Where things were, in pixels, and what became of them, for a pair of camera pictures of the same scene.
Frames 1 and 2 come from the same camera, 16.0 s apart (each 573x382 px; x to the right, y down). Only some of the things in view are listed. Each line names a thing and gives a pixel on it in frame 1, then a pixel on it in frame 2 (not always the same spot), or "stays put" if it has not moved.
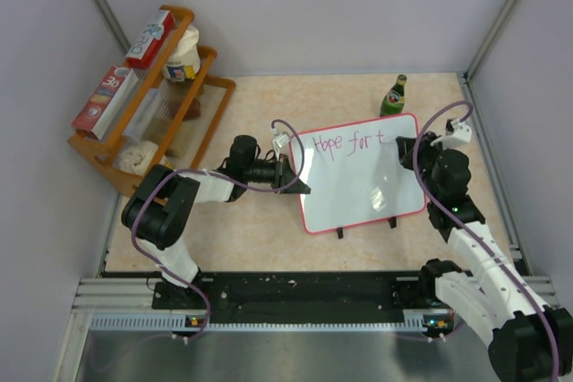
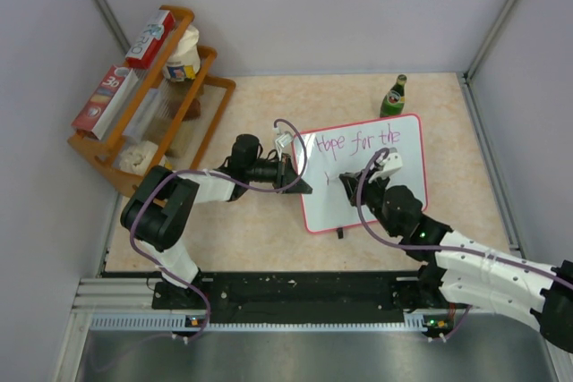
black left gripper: x=283 y=176 stays put
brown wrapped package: x=193 y=111 stays put
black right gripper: x=408 y=148 → x=352 y=182
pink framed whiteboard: x=356 y=176 stays put
